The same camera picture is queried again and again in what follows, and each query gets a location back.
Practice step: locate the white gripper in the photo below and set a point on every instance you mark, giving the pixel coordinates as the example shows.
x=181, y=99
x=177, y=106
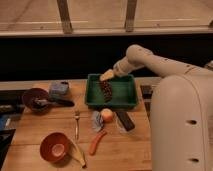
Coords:
x=121, y=68

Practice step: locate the yellow banana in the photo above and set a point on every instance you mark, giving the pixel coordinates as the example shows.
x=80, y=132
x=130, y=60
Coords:
x=76, y=153

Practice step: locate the red bowl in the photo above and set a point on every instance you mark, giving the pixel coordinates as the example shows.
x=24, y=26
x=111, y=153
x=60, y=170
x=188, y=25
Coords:
x=54, y=147

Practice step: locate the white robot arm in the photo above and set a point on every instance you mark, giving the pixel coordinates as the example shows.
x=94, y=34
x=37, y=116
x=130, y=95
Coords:
x=181, y=106

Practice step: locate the dark grape bunch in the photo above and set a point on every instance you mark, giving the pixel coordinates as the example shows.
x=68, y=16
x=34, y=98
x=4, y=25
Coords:
x=107, y=90

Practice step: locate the green plastic tray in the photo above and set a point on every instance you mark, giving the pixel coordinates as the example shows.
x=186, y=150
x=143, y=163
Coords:
x=124, y=94

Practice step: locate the red apple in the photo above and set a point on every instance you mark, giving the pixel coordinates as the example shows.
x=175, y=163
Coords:
x=107, y=114

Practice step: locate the black rectangular block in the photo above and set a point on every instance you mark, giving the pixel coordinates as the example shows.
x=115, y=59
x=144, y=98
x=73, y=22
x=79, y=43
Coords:
x=124, y=122

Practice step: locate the crumpled blue grey cloth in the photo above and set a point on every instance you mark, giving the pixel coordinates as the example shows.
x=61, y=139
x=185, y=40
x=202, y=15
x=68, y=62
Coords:
x=97, y=121

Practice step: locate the silver fork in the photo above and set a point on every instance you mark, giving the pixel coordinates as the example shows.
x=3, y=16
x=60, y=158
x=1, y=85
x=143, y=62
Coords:
x=77, y=118

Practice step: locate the blue sponge block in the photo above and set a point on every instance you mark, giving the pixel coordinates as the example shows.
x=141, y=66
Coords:
x=60, y=88

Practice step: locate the orange carrot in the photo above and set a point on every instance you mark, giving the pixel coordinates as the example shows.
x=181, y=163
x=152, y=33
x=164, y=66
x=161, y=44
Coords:
x=95, y=141

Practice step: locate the dark purple bowl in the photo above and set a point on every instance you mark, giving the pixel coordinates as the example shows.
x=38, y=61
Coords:
x=30, y=96

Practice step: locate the black handled utensil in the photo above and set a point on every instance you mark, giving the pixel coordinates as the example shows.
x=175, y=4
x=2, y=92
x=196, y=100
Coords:
x=44, y=102

